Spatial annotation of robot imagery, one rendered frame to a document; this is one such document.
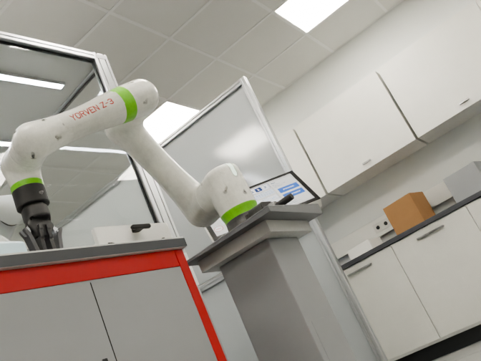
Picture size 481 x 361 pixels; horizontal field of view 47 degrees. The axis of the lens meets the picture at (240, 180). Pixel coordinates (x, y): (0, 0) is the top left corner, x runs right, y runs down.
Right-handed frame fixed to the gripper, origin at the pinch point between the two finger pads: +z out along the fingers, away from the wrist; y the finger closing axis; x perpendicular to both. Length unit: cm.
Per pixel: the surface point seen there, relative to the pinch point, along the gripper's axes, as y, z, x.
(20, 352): 38, 26, 30
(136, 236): -23.9, -4.9, 10.9
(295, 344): -43, 43, 35
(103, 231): -12.6, -7.4, 9.9
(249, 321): -43, 31, 24
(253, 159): -189, -72, -24
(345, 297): -189, 26, -9
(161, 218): -76, -27, -18
